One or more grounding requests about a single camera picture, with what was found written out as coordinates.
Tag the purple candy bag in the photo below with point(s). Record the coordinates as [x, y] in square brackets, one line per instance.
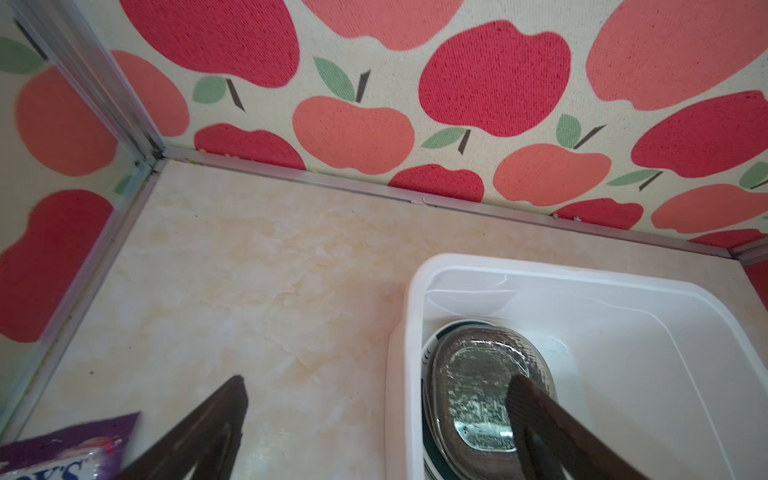
[92, 450]

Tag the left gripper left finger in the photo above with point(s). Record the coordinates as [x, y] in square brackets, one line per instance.
[204, 445]

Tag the white plastic bin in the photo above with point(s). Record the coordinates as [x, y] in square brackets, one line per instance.
[660, 370]

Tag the left aluminium corner post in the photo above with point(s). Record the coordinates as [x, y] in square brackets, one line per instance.
[61, 31]

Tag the clear glass plate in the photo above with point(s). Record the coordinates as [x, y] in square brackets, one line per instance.
[466, 395]

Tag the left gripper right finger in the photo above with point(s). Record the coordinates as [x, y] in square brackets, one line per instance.
[552, 444]

